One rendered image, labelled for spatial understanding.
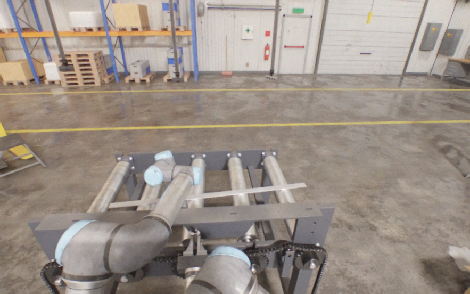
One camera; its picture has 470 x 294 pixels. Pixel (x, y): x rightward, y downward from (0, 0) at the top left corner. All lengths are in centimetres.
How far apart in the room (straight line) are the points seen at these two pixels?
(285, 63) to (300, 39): 104
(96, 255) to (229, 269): 32
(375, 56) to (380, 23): 126
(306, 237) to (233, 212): 42
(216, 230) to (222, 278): 50
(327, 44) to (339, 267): 931
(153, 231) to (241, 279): 26
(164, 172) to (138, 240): 38
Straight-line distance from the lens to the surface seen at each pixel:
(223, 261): 68
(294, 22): 1021
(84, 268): 69
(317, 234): 127
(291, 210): 108
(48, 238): 134
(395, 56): 1250
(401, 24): 1233
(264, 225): 153
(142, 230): 66
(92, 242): 68
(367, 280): 249
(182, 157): 198
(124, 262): 65
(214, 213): 103
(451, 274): 295
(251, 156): 199
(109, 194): 172
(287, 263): 126
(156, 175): 95
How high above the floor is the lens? 189
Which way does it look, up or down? 29 degrees down
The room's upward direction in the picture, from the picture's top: 1 degrees clockwise
